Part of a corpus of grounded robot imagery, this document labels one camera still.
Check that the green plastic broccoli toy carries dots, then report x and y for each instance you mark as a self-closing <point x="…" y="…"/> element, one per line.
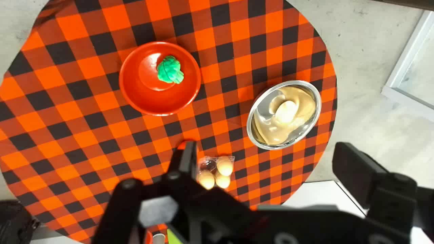
<point x="169" y="69"/>

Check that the orange black checkered tablecloth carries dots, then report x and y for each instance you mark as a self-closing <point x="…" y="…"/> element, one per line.
<point x="81" y="135"/>

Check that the small white bottle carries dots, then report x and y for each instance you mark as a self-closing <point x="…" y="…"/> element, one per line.
<point x="158" y="238"/>

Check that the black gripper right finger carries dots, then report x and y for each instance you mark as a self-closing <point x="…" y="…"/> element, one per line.
<point x="361" y="171"/>

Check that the silver metal bowl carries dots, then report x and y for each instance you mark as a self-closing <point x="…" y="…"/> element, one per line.
<point x="302" y="130"/>

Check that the beige toy egg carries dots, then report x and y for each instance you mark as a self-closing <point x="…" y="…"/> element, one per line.
<point x="206" y="179"/>
<point x="222" y="181"/>
<point x="224" y="165"/>

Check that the orange plastic bowl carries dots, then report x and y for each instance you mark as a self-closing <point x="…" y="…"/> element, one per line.
<point x="144" y="92"/>

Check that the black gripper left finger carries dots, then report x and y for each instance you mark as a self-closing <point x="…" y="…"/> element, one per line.
<point x="187" y="157"/>

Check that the beige bread toy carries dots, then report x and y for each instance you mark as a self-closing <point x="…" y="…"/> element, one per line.
<point x="285" y="112"/>

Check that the clear plastic egg bag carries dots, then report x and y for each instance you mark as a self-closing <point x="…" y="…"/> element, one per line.
<point x="215" y="160"/>

